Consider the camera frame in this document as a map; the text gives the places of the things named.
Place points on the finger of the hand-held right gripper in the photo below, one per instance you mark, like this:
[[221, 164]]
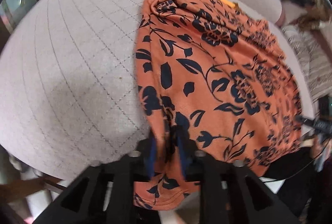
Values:
[[313, 124]]

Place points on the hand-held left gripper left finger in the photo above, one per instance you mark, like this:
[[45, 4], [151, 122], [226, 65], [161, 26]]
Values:
[[151, 159]]

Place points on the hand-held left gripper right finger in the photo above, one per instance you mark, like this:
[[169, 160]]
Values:
[[182, 159]]

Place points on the orange floral shirt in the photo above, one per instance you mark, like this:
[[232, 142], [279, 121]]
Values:
[[207, 70]]

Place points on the small striped floral cushion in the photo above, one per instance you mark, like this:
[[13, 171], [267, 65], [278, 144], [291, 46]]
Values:
[[308, 57]]

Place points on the person's black clothing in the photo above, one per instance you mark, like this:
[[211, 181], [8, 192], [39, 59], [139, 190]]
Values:
[[288, 187]]

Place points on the brown patterned scarf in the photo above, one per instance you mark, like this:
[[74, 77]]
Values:
[[316, 13]]

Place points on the brown wooden furniture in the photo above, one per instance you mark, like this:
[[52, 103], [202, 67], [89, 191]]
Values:
[[28, 189]]

